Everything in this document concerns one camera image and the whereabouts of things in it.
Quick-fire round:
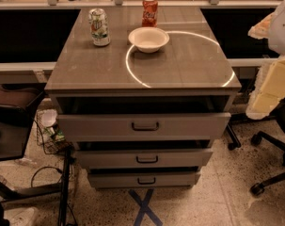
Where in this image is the green white 7up can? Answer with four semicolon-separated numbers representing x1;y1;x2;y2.
88;8;110;46

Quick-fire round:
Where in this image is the white paper bowl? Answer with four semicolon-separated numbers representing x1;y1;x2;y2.
128;27;169;53

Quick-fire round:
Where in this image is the dark chair left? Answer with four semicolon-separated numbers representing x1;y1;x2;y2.
0;84;46;202

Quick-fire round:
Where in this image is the grey drawer cabinet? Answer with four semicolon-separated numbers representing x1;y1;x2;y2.
45;7;241;176

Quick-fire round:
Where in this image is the orange soda can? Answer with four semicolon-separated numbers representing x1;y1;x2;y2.
142;0;158;27

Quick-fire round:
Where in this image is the top grey drawer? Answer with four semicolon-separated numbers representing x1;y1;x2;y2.
58;112;230;142

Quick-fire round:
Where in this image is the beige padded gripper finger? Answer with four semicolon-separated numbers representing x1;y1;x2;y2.
245;56;285;120
247;13;274;40

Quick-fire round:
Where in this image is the grey drawer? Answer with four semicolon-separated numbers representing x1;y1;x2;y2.
76;149;213;170
87;171;200;188
58;112;230;142

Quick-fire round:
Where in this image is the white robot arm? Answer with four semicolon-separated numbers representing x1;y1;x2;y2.
246;0;285;120

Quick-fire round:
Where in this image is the wire waste basket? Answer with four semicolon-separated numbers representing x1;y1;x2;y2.
36;109;70;154

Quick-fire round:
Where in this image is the black cable on floor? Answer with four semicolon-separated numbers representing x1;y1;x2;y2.
30;165;63;188

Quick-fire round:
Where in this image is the bottom grey drawer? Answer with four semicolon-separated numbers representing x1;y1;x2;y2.
87;171;200;188

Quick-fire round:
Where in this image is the middle grey drawer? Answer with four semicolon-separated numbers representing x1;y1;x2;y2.
76;149;213;170

